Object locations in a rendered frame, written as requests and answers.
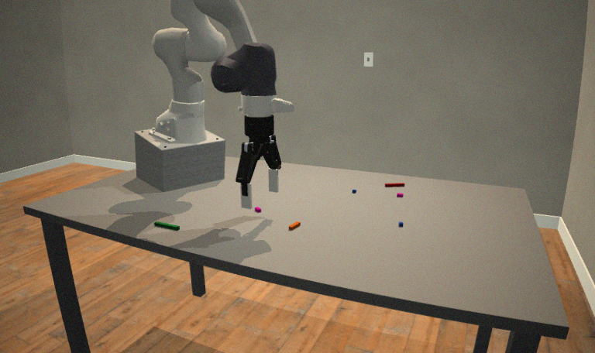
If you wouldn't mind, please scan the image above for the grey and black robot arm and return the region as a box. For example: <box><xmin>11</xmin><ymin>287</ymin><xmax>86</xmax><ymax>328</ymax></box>
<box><xmin>149</xmin><ymin>0</ymin><xmax>294</xmax><ymax>144</ymax></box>

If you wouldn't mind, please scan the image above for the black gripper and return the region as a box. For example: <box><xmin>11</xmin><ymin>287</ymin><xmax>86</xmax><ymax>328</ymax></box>
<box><xmin>236</xmin><ymin>115</ymin><xmax>281</xmax><ymax>209</ymax></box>

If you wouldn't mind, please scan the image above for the orange rod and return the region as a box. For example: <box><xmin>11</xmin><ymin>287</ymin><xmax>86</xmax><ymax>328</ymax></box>
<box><xmin>289</xmin><ymin>221</ymin><xmax>301</xmax><ymax>231</ymax></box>

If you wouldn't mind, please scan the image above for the green rod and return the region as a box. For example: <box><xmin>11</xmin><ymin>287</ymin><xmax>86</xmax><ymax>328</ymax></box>
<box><xmin>154</xmin><ymin>221</ymin><xmax>180</xmax><ymax>231</ymax></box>

